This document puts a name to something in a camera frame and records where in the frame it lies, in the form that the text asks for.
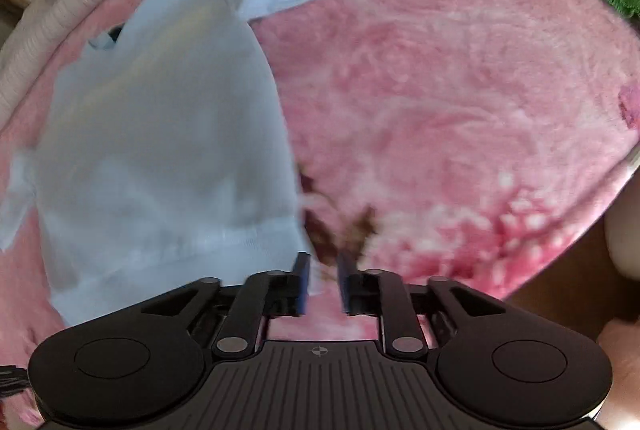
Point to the pink floral blanket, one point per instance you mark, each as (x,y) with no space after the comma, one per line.
(450,110)

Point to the light blue sweater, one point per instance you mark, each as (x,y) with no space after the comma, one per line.
(165,120)

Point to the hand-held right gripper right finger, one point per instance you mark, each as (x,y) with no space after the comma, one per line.
(344,282)

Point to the striped pale quilt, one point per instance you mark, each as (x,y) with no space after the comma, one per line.
(30,40)

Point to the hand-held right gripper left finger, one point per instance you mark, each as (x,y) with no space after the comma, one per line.
(301,282)

